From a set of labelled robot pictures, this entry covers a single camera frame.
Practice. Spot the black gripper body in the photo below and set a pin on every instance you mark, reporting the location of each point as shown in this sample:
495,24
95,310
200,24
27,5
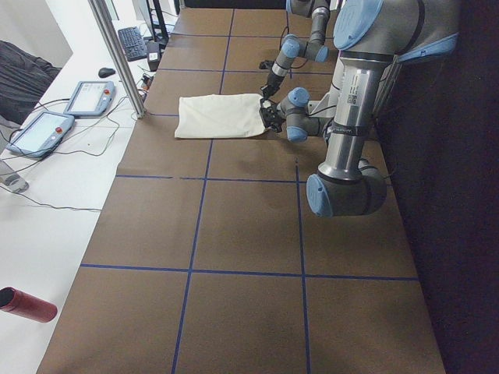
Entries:
271,83
273,117

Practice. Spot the cream long-sleeve cat shirt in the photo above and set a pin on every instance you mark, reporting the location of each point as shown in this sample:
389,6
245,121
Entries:
219,117

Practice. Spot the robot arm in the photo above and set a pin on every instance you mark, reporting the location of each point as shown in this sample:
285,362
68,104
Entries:
292,47
369,36

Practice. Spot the small black adapter box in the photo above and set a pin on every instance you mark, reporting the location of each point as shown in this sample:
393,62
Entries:
153,55

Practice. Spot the black keyboard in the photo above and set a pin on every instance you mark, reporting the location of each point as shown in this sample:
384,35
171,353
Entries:
132,43

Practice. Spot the brown table mat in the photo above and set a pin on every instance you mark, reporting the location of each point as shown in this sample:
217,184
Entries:
206,257

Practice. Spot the black computer mouse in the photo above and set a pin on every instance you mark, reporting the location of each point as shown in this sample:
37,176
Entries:
105,72

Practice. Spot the teach pendant with red button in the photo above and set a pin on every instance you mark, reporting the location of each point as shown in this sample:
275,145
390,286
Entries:
42,135

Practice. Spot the clear water bottle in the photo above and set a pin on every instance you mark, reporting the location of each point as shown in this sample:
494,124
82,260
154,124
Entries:
11,179

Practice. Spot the red cylinder object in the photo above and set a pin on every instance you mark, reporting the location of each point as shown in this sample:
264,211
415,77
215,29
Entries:
19,303

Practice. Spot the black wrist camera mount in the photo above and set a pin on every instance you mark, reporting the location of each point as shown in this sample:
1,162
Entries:
266,65

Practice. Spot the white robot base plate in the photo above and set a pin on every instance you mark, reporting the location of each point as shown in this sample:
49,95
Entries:
326,107

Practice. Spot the aluminium frame post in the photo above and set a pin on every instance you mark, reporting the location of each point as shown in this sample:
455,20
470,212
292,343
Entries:
111,40

